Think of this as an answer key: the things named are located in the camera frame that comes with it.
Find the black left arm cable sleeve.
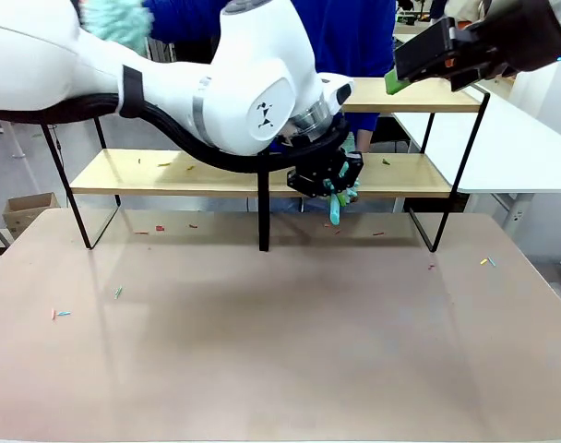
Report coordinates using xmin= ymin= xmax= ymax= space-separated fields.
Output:
xmin=0 ymin=90 xmax=352 ymax=175

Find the cardboard box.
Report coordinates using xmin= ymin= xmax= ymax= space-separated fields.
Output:
xmin=2 ymin=192 xmax=61 ymax=240

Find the large white side table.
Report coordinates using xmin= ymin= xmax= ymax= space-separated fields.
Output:
xmin=393 ymin=80 xmax=561 ymax=237

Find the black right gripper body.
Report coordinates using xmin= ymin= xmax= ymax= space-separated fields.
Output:
xmin=460 ymin=0 xmax=561 ymax=78

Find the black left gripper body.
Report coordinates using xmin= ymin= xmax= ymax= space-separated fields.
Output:
xmin=287 ymin=148 xmax=365 ymax=200

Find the white background desk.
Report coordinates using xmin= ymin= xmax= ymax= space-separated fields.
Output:
xmin=393 ymin=20 xmax=432 ymax=47

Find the bystander in orange skirt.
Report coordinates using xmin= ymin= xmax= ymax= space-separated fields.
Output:
xmin=430 ymin=0 xmax=489 ymax=24

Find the wooden shelf black metal frame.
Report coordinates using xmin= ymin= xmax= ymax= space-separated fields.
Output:
xmin=40 ymin=76 xmax=490 ymax=254

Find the person in blue sweater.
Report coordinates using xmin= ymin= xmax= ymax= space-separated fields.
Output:
xmin=141 ymin=0 xmax=398 ymax=213

